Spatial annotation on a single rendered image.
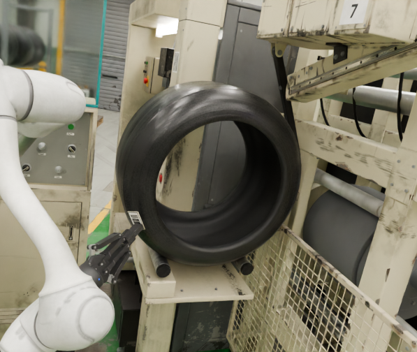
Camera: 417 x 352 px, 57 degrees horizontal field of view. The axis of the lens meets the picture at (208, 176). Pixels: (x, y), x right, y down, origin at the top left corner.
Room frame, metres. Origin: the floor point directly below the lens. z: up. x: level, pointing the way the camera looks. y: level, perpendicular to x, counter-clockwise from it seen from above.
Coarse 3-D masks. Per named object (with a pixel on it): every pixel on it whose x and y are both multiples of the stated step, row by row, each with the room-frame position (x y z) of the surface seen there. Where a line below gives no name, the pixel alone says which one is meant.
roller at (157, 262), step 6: (150, 252) 1.15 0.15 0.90; (156, 252) 1.12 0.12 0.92; (156, 258) 1.09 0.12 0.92; (162, 258) 1.09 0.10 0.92; (156, 264) 1.06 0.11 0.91; (162, 264) 1.05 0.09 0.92; (168, 264) 1.07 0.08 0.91; (156, 270) 1.04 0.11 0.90; (162, 270) 1.05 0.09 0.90; (168, 270) 1.05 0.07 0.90; (162, 276) 1.05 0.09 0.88
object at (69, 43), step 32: (0, 0) 1.53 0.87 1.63; (32, 0) 1.57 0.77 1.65; (64, 0) 1.61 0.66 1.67; (96, 0) 1.65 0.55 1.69; (0, 32) 1.53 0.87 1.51; (32, 32) 1.57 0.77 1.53; (64, 32) 1.61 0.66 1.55; (96, 32) 1.65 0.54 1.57; (32, 64) 1.57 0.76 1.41; (64, 64) 1.61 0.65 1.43; (96, 64) 1.66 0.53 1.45; (96, 96) 1.65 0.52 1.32
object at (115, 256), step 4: (128, 244) 0.96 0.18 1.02; (120, 248) 0.95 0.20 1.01; (124, 248) 0.95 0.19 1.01; (128, 248) 0.96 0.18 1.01; (116, 252) 0.93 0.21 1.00; (120, 252) 0.93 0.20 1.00; (124, 252) 0.94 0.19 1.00; (112, 256) 0.92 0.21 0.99; (116, 256) 0.92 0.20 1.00; (120, 256) 0.93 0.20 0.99; (108, 260) 0.91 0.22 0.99; (112, 260) 0.90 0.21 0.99; (116, 260) 0.91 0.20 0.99; (112, 264) 0.89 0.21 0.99; (108, 268) 0.88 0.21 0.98; (104, 272) 0.86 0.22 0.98
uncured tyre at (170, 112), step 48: (192, 96) 1.08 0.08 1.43; (240, 96) 1.12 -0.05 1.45; (144, 144) 1.02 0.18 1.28; (288, 144) 1.16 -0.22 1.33; (144, 192) 1.01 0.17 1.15; (240, 192) 1.41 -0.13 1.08; (288, 192) 1.17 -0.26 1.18; (144, 240) 1.05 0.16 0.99; (192, 240) 1.28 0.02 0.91; (240, 240) 1.13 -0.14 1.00
